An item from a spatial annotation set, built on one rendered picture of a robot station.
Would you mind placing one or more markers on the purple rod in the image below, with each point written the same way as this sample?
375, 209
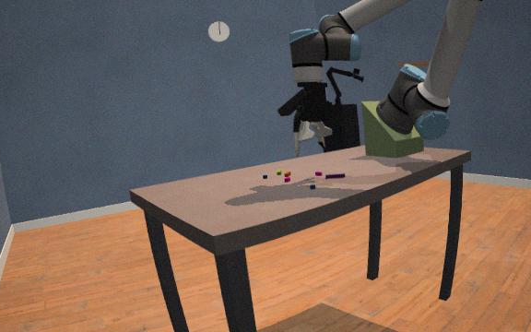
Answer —
329, 176

